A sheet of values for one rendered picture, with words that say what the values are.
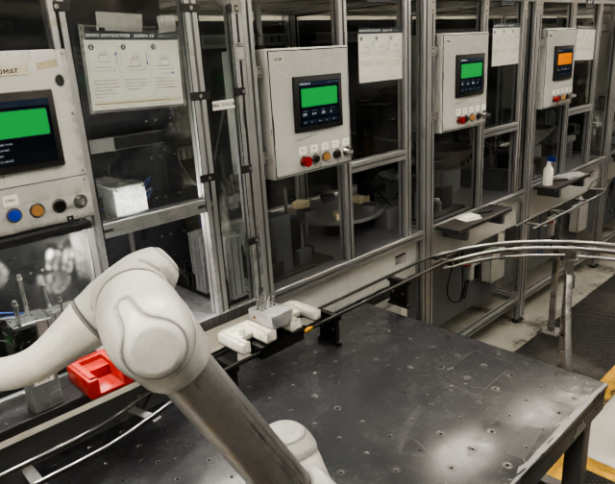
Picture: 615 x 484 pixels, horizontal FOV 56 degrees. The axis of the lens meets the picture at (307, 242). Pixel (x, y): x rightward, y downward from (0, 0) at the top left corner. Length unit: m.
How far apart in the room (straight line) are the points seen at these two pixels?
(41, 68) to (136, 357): 1.01
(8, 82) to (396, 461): 1.44
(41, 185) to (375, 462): 1.19
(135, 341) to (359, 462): 1.01
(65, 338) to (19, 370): 0.10
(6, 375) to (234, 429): 0.42
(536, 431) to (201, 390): 1.19
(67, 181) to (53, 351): 0.72
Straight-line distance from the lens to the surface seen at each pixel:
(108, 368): 1.85
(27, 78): 1.71
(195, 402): 1.03
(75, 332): 1.12
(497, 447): 1.85
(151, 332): 0.89
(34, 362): 1.16
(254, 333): 2.07
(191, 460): 1.84
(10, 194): 1.71
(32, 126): 1.69
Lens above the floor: 1.78
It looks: 18 degrees down
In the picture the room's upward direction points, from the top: 3 degrees counter-clockwise
